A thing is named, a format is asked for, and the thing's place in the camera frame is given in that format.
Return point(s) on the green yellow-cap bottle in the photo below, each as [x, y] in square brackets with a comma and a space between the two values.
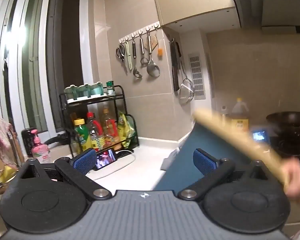
[83, 134]

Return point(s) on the grey counter mat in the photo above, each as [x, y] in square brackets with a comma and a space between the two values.
[182, 171]

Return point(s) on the yellow green snack bag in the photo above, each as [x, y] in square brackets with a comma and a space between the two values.
[125, 130]

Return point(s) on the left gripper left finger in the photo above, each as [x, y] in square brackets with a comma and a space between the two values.
[74, 172]

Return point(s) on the wall vent grille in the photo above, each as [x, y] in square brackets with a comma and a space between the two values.
[197, 76]

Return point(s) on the black smartphone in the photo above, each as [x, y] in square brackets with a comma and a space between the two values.
[105, 158]

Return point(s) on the black wok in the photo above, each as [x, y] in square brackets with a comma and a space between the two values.
[286, 125]

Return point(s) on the green spice jar set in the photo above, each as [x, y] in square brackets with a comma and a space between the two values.
[84, 92]

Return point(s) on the rolling pin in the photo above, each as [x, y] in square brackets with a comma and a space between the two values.
[221, 127]

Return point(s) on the pink soap pump bottle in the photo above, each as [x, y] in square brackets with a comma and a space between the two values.
[40, 151]

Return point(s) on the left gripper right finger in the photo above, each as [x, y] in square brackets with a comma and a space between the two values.
[214, 173]

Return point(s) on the hanging knife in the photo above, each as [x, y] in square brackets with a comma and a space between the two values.
[174, 62]

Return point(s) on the range hood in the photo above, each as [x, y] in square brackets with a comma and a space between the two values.
[271, 16]

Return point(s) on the kitchen scissors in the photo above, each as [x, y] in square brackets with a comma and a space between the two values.
[120, 53]

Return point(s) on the large cooking wine jug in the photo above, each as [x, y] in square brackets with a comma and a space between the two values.
[240, 116]

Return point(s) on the amber red-label oil bottle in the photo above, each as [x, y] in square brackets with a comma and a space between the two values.
[110, 131]

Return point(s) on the black wire spice rack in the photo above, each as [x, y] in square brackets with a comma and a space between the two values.
[97, 117]

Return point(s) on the red-handle oil bottle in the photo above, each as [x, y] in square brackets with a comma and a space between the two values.
[96, 132]

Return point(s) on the person's right hand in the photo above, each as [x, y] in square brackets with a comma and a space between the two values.
[291, 167]

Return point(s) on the pink cloth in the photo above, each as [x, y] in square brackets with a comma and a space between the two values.
[6, 152]

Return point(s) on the small green-cap shaker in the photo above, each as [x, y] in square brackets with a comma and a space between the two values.
[110, 88]

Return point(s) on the wire mesh strainer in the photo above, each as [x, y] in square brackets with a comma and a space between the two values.
[186, 91]

